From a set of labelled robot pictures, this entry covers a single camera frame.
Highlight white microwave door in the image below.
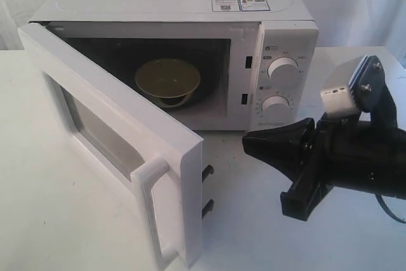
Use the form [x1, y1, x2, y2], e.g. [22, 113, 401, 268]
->
[18, 23, 203, 270]

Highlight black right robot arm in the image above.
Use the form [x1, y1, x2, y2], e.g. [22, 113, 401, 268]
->
[242, 118, 405, 223]

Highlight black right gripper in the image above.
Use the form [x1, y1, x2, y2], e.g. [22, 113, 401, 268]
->
[242, 118, 336, 220]

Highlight lower white microwave knob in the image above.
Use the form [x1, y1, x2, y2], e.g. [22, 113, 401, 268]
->
[261, 96, 291, 122]

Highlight white microwave oven body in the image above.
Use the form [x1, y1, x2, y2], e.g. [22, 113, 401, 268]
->
[26, 0, 318, 132]

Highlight green ceramic bowl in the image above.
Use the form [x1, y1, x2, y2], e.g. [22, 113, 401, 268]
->
[134, 58, 201, 109]

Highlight upper white microwave knob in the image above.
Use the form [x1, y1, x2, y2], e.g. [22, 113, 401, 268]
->
[267, 57, 300, 88]

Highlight white microwave knob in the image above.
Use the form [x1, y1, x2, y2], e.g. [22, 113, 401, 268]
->
[267, 57, 300, 88]
[261, 96, 291, 122]

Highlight glass microwave turntable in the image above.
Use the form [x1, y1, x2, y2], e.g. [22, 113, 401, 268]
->
[184, 60, 221, 107]

